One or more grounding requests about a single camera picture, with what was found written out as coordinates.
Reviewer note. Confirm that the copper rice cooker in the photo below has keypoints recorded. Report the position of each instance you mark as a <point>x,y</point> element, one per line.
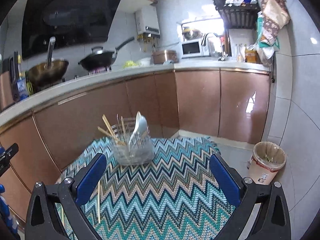
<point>165,55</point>

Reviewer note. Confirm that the brass wok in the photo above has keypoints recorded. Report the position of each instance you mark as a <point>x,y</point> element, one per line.
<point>47,72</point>

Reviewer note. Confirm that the black range hood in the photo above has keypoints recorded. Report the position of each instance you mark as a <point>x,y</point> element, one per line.
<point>70,17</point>

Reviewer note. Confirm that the white bowl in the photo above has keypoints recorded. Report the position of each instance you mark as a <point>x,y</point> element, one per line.
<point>145,61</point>

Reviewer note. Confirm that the zigzag patterned cloth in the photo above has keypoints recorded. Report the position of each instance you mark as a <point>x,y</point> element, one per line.
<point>160,192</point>

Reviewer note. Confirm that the plate of chopped green vegetables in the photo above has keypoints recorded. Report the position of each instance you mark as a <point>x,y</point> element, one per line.
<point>130,64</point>

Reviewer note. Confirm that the brass pipe valves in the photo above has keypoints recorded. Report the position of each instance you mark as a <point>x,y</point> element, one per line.
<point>147,38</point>

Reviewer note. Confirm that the white water heater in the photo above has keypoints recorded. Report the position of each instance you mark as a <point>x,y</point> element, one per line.
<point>147,20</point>

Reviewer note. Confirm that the white spoon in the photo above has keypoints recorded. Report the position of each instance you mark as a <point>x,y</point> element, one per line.
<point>140,125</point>

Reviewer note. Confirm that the plastic bags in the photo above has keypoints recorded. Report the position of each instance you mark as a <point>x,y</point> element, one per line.
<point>266,45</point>

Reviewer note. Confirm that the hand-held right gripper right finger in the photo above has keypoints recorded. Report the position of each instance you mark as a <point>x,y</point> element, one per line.
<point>223,177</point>

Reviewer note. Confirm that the black wok lid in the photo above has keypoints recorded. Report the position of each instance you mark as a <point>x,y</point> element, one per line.
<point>100,53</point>

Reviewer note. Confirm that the black wok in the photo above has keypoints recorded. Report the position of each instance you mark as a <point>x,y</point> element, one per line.
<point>97,63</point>

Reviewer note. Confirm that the white microwave oven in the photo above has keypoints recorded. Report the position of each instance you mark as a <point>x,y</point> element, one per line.
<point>191,48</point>

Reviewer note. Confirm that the black gas stove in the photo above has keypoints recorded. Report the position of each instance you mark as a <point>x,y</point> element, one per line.
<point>100,69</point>

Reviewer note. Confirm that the steel kitchen faucet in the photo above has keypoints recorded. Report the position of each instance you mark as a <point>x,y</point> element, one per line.
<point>221,45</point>

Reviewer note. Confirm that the black dish rack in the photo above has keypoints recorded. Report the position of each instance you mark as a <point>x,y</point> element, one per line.
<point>237,15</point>

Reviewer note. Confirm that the brown patterned hanging cloth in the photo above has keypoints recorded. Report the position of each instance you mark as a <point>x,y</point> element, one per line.
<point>272,7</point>

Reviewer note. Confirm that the clear bottle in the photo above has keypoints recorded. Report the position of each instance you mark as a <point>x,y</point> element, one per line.
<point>240,53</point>

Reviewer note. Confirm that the pink trash bin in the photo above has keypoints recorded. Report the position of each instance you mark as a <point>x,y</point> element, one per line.
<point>267,165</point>

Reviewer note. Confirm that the wooden chopstick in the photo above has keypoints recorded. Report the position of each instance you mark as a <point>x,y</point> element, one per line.
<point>123,127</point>
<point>99,202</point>
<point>110,135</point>
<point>109,128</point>
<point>118,123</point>

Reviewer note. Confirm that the blue label oil bottle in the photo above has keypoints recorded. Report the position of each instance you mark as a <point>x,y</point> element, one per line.
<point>22,85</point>

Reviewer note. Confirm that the copper base cabinets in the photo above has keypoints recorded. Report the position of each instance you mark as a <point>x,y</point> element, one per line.
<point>200,100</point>

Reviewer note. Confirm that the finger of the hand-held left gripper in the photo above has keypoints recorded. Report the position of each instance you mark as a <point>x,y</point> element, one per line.
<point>11,150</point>
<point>6,210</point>

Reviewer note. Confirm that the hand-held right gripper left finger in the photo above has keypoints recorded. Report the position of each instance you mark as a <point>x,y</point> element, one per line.
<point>91,177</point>

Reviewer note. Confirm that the steel bowl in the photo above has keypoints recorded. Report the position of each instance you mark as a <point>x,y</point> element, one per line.
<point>192,34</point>

